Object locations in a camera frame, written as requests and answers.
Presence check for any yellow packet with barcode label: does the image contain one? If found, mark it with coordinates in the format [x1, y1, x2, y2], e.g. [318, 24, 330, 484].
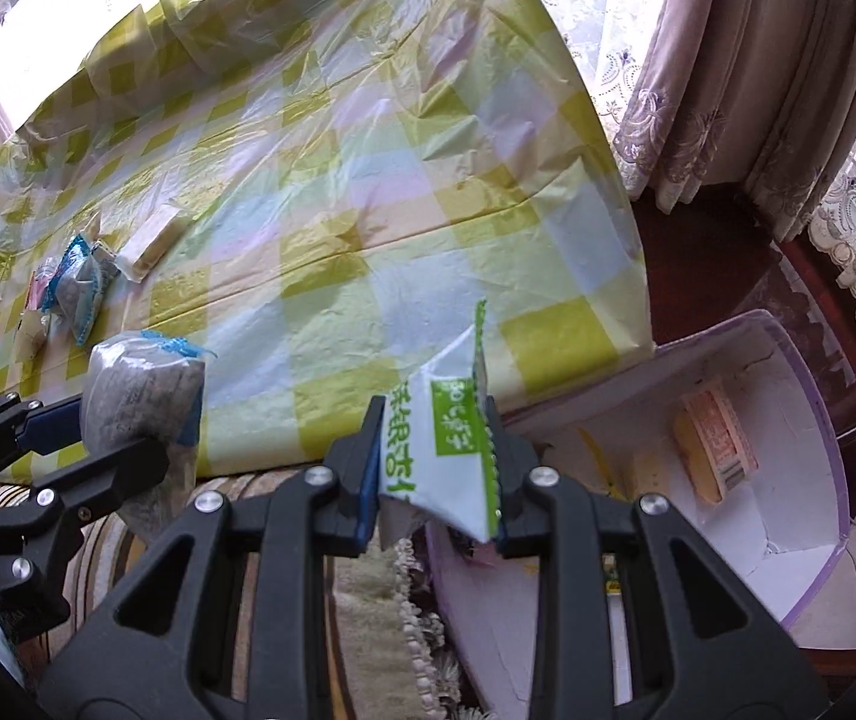
[670, 381, 761, 505]

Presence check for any yellow checked plastic tablecloth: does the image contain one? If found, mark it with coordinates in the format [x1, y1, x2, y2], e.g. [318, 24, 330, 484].
[0, 0, 658, 481]

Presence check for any white green snack packet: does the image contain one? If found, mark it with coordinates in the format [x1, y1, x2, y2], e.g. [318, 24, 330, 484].
[377, 300, 504, 545]

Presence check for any purple rimmed white box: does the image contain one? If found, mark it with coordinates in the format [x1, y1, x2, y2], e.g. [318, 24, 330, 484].
[424, 307, 853, 720]

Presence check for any cream biscuit packet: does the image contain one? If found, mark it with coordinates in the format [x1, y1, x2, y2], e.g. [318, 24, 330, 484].
[114, 201, 190, 282]

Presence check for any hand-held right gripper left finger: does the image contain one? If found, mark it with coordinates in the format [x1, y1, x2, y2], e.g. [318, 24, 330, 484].
[38, 396, 391, 720]

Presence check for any white packet with logo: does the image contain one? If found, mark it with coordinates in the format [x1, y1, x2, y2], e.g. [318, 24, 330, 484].
[92, 238, 129, 275]

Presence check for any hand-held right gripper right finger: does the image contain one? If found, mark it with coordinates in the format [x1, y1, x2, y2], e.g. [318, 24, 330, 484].
[484, 397, 830, 720]

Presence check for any grey packet with blue edge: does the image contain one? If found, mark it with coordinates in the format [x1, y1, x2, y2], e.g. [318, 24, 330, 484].
[41, 235, 108, 347]
[81, 328, 208, 481]

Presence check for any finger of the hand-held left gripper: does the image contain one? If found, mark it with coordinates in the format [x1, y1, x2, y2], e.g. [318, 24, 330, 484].
[0, 394, 88, 496]
[0, 436, 172, 593]

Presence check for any small white packet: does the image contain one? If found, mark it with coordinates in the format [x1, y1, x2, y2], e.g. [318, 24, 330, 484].
[17, 311, 54, 361]

